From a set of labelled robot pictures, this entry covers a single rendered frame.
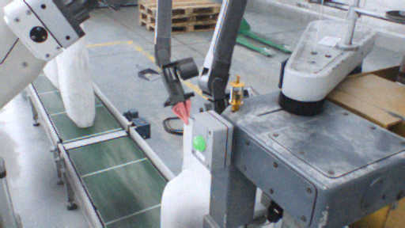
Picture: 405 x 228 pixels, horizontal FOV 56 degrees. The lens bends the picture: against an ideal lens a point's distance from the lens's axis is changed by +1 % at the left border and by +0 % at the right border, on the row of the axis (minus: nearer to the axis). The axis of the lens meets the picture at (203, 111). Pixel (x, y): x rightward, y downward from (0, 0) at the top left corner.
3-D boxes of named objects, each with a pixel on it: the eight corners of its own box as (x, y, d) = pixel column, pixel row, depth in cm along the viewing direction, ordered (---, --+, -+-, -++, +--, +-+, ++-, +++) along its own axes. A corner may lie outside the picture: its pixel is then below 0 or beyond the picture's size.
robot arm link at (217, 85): (198, 75, 104) (210, 79, 97) (235, 68, 108) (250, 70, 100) (204, 116, 107) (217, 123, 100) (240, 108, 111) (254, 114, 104)
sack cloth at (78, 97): (58, 104, 289) (43, 8, 257) (86, 99, 299) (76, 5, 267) (70, 131, 253) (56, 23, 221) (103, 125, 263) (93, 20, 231)
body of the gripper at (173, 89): (196, 96, 129) (188, 76, 130) (170, 102, 124) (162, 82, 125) (189, 103, 134) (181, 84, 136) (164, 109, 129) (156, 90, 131)
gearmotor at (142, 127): (117, 124, 285) (115, 107, 279) (135, 120, 292) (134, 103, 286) (131, 143, 262) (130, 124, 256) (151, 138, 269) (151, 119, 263)
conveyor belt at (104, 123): (17, 57, 410) (15, 48, 406) (54, 52, 428) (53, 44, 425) (66, 157, 242) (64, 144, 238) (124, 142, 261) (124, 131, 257)
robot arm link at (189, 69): (156, 58, 136) (156, 51, 128) (185, 48, 138) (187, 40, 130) (167, 89, 135) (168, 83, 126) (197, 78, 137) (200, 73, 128)
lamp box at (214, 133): (191, 153, 76) (191, 113, 72) (210, 148, 78) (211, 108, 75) (210, 172, 71) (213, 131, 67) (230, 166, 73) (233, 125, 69)
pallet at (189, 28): (139, 24, 678) (139, 16, 672) (198, 19, 732) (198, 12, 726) (156, 36, 615) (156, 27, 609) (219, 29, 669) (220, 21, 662)
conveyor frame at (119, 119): (12, 58, 408) (9, 45, 402) (58, 52, 431) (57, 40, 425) (61, 164, 237) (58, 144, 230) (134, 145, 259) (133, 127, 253)
